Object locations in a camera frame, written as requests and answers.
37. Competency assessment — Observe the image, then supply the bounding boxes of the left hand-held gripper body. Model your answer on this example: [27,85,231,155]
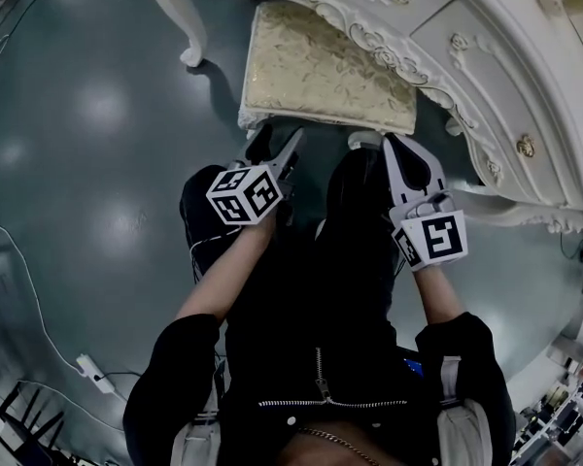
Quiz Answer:
[206,161,297,225]

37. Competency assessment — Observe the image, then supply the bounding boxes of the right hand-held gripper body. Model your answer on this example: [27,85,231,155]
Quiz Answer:
[388,189,469,272]

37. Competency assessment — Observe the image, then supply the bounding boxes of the cream upholstered stool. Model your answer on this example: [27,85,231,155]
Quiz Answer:
[237,1,418,140]

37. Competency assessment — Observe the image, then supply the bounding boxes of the white ornate dressing table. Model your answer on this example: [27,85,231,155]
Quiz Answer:
[147,0,583,250]

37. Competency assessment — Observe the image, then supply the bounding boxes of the person's right forearm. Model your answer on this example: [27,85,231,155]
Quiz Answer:
[410,264,462,330]

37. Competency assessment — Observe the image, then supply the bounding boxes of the person's left forearm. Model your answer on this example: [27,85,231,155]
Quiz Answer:
[174,211,278,328]

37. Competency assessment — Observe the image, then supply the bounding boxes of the person's right white-toed shoe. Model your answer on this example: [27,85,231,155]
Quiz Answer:
[348,131,385,151]

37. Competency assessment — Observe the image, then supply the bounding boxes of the person's black trousers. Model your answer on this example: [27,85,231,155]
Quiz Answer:
[180,148,405,358]

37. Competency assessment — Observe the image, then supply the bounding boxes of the person's black zip jacket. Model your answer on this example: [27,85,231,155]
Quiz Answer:
[122,311,516,466]

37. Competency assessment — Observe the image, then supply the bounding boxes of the white power strip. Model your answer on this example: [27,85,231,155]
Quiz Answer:
[76,353,116,392]

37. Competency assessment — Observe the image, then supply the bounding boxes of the black chair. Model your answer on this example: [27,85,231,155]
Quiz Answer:
[0,385,70,466]

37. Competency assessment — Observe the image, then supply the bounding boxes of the pale grey backpack strap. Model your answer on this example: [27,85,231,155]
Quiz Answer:
[172,405,220,466]
[436,354,492,466]

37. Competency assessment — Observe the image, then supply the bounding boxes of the gold chain necklace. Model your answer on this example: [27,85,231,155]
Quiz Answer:
[295,427,381,466]

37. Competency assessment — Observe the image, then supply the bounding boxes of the black floor cable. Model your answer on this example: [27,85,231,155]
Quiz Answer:
[96,370,133,403]

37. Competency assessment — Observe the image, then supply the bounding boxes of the white floor cable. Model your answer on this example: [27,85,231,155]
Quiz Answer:
[0,209,103,383]

